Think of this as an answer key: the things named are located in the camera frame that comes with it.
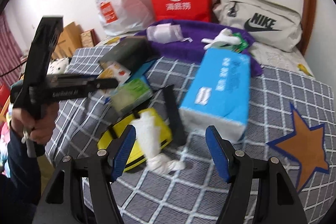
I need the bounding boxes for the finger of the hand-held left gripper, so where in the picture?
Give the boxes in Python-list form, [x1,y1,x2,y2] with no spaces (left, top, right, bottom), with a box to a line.
[79,76,118,92]

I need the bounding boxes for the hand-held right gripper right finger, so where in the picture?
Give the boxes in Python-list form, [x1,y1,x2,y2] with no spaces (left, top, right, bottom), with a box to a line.
[205,125,307,224]

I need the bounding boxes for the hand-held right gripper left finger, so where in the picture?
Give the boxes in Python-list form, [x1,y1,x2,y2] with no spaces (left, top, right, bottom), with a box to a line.
[31,124,137,224]

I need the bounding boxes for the yellow zip pouch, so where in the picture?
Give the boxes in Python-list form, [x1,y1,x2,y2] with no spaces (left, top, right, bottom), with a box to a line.
[97,108,173,172]

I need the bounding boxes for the green tissue pack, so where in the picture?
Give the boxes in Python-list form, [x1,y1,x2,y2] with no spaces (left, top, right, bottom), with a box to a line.
[110,79,153,115]

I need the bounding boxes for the white tissue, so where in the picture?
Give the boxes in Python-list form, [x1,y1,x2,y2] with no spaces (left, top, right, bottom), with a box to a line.
[130,112,185,174]

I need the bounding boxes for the purple cloth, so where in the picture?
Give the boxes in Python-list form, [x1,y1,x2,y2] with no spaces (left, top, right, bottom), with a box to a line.
[135,20,263,77]

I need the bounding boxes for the green snack packet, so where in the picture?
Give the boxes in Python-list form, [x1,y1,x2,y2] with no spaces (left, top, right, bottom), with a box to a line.
[231,33,249,52]

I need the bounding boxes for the person's left forearm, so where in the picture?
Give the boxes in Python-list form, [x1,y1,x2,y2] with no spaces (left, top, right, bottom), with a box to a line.
[0,132,42,224]

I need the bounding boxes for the person's left hand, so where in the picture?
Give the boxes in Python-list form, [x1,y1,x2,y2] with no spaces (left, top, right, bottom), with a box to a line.
[10,102,59,146]

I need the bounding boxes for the fruit print packet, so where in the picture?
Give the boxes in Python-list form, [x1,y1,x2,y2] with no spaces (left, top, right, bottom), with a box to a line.
[97,61,132,83]

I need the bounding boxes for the white floral pillow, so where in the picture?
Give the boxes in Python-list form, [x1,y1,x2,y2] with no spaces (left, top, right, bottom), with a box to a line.
[47,57,70,75]

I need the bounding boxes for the red striped cloth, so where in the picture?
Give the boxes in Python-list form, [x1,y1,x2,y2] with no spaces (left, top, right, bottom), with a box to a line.
[0,11,25,83]

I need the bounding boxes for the dark green tin box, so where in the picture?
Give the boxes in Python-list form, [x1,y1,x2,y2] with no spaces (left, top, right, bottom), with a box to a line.
[99,37,151,75]

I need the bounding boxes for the wooden headboard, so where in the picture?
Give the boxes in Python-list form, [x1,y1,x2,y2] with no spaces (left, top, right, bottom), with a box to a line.
[51,21,84,60]

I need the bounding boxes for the brown patterned box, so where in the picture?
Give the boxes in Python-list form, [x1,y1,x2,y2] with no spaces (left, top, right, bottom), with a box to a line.
[80,29,99,48]

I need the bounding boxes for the red box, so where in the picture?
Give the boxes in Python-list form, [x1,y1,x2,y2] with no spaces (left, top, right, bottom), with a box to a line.
[0,82,11,109]

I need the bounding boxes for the grey checked blanket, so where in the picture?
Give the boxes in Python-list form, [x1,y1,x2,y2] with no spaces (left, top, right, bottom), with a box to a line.
[45,46,336,224]

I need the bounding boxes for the blue tissue pack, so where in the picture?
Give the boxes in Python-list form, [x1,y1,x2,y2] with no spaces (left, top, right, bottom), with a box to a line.
[178,48,250,143]

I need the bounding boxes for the grey waist bag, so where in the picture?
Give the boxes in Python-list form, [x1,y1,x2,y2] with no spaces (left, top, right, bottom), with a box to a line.
[212,0,303,52]

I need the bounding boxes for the wooden door frame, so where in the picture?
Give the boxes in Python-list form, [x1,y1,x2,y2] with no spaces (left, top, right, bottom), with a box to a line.
[302,0,318,56]

